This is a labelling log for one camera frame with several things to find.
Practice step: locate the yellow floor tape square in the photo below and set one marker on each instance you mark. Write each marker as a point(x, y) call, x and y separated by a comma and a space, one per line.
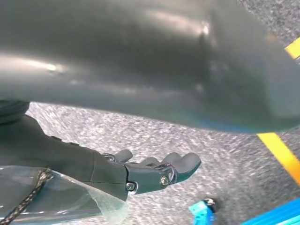
point(281, 155)

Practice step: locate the blue metal shelf rack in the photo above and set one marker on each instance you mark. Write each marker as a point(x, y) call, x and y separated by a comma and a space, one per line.
point(269, 216)

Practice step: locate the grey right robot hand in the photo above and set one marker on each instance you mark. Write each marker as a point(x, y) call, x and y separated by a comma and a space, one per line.
point(140, 62)

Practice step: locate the clear plastic hand wrap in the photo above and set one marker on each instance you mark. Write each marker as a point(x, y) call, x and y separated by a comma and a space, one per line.
point(110, 208)

